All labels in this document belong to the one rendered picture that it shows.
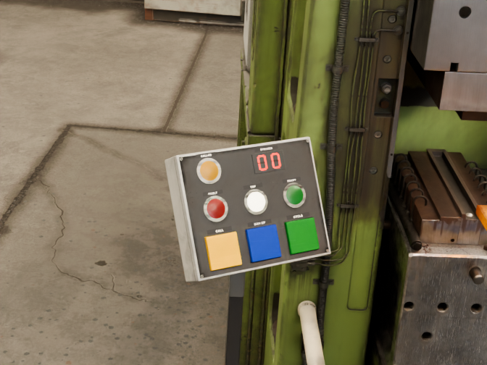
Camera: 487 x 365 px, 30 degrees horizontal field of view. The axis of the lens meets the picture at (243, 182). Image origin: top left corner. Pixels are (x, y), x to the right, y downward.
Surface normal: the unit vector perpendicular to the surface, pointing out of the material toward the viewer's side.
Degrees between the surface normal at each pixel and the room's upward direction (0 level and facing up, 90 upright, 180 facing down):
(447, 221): 90
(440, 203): 0
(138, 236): 0
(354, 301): 90
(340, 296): 90
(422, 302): 90
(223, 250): 60
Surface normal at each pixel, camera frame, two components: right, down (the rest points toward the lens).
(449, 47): 0.03, 0.42
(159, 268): 0.05, -0.91
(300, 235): 0.41, -0.11
